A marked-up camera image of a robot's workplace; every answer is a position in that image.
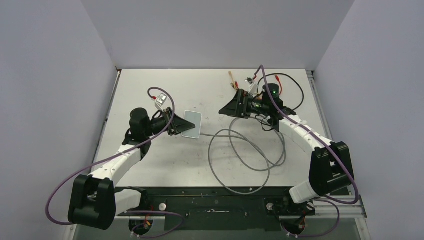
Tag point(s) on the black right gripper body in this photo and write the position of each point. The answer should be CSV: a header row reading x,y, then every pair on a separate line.
x,y
258,105

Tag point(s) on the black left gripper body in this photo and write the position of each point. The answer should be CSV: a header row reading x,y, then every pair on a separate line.
x,y
158,124

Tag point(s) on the white network switch box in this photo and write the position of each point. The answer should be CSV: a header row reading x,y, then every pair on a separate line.
x,y
195,118

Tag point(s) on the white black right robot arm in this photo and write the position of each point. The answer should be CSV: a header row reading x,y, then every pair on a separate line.
x,y
330,166

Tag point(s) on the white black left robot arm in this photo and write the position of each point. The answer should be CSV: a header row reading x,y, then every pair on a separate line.
x,y
94,201

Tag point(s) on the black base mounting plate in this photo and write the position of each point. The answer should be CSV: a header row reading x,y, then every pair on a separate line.
x,y
217,209

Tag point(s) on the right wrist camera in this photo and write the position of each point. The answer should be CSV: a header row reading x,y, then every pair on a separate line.
x,y
252,86

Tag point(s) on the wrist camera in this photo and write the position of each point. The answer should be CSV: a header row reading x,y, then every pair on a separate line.
x,y
252,86
160,100

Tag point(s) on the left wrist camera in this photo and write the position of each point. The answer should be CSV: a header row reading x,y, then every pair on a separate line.
x,y
160,100

